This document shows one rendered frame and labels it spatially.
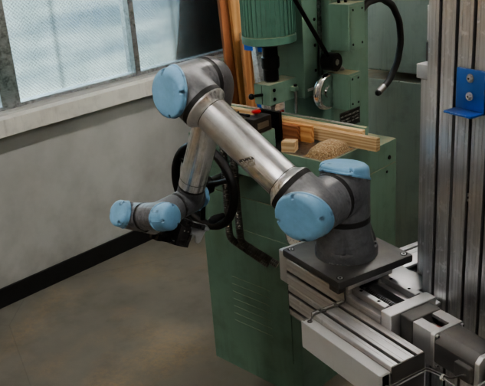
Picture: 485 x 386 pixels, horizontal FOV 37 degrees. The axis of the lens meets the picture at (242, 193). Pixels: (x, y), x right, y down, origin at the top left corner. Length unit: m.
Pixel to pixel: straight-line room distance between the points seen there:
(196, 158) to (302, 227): 0.46
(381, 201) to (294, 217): 1.15
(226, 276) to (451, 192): 1.20
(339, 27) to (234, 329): 1.14
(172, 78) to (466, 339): 0.84
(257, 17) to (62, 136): 1.44
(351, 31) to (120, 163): 1.65
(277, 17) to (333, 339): 1.09
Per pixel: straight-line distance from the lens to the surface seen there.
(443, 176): 1.65
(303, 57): 2.43
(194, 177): 1.94
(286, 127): 2.34
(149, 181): 3.82
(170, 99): 1.68
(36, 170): 3.42
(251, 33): 2.33
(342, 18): 2.42
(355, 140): 2.25
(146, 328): 3.12
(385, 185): 2.68
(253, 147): 1.61
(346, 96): 2.44
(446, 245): 1.70
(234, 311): 2.69
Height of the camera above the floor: 1.61
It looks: 21 degrees down
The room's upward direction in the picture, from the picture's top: 4 degrees counter-clockwise
